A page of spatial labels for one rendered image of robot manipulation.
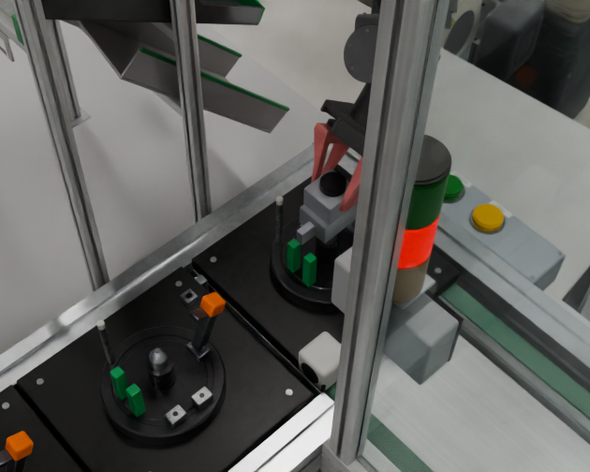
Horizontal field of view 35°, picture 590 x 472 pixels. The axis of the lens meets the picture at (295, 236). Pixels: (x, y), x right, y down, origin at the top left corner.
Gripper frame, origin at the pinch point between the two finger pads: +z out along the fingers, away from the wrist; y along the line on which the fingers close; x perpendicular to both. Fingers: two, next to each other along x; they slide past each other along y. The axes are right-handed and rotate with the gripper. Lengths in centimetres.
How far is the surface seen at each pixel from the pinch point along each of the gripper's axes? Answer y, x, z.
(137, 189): -33.4, 10.4, 22.4
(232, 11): -20.2, -5.1, -11.4
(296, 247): -0.4, -0.2, 8.0
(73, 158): -18.9, -20.4, 8.2
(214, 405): 6.6, -11.9, 23.5
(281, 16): -48, 44, -4
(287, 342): 5.4, -1.1, 17.5
